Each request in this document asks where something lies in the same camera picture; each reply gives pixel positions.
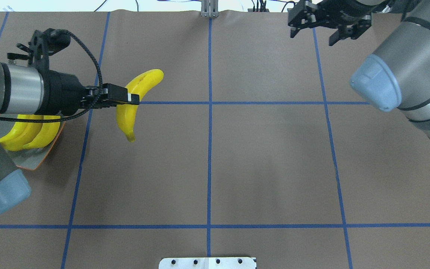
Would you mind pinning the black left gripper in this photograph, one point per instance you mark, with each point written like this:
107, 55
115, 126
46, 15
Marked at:
63, 93

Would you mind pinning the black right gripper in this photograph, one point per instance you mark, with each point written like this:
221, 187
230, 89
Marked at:
343, 16

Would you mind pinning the yellow banana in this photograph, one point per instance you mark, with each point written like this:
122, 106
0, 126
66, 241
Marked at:
139, 87
16, 131
45, 136
27, 135

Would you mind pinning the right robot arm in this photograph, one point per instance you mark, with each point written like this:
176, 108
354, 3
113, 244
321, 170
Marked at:
397, 74

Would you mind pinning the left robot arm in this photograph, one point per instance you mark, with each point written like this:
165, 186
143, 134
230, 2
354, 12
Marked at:
36, 89

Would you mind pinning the grey square plate orange rim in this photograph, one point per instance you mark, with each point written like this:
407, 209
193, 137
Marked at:
28, 159

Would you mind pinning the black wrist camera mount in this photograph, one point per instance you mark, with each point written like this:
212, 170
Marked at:
41, 46

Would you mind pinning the aluminium frame post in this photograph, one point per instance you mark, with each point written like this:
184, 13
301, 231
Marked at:
209, 8

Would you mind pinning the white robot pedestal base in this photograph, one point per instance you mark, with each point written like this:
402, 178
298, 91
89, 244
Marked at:
208, 263

